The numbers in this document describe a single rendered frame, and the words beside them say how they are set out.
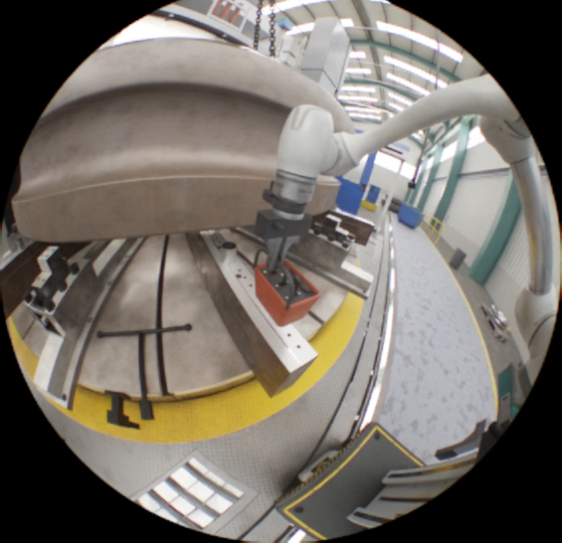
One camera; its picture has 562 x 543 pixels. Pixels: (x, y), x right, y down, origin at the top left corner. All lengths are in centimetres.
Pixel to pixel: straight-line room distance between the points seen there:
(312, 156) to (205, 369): 99
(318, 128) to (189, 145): 68
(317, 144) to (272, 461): 139
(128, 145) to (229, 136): 49
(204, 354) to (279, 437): 69
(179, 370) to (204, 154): 106
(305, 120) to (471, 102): 32
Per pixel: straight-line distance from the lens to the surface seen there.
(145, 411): 98
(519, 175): 63
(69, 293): 116
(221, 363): 103
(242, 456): 126
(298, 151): 35
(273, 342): 67
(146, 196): 83
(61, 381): 128
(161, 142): 94
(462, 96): 40
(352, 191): 575
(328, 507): 110
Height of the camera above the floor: 125
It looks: 33 degrees down
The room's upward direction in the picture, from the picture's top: 15 degrees clockwise
